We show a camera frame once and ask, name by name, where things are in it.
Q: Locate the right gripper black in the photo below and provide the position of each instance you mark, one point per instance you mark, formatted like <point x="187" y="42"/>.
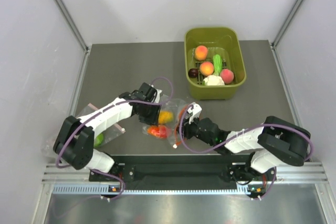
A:
<point x="187" y="128"/>

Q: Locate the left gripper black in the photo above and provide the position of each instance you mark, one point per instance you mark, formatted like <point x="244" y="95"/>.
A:
<point x="153" y="119"/>

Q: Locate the fake orange yellow mango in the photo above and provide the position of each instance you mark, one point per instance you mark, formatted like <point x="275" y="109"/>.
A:
<point x="165" y="117"/>

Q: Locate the clear zip bag red seal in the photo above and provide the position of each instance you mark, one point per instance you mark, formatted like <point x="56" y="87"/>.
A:
<point x="177" y="106"/>

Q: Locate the fake green cucumber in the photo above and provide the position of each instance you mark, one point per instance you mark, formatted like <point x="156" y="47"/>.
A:
<point x="218" y="64"/>

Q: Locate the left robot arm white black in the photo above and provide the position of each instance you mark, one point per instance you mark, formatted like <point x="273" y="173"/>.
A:
<point x="75" y="141"/>

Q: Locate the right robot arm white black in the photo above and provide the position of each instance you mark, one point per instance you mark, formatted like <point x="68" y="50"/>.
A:
<point x="275" y="142"/>

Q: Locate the fake green fruit in bag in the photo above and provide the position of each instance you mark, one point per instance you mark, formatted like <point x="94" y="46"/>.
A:
<point x="98" y="140"/>

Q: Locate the dark fake plum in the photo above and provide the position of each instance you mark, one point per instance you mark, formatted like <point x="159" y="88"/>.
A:
<point x="193" y="73"/>

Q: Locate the fake peach middle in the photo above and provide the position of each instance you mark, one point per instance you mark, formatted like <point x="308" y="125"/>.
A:
<point x="206" y="68"/>

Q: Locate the fake peach pink right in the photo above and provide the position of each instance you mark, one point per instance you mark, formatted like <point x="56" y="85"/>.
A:
<point x="227" y="76"/>

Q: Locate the fake peach back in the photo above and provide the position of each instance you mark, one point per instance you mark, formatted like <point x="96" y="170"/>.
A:
<point x="200" y="53"/>

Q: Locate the olive green plastic basin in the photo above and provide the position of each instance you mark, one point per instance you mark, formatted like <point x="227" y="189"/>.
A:
<point x="218" y="40"/>

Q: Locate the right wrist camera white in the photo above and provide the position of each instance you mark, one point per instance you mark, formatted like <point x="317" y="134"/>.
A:
<point x="192" y="112"/>

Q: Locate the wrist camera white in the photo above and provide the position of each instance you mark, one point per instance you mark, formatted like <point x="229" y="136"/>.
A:
<point x="159" y="97"/>
<point x="192" y="112"/>

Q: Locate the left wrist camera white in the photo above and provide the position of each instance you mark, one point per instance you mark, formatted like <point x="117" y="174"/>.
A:
<point x="159" y="97"/>

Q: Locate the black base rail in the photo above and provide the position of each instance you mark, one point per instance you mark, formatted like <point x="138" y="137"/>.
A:
<point x="189" y="171"/>

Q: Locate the grey slotted cable duct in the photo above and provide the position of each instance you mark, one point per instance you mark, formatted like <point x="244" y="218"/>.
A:
<point x="106" y="189"/>

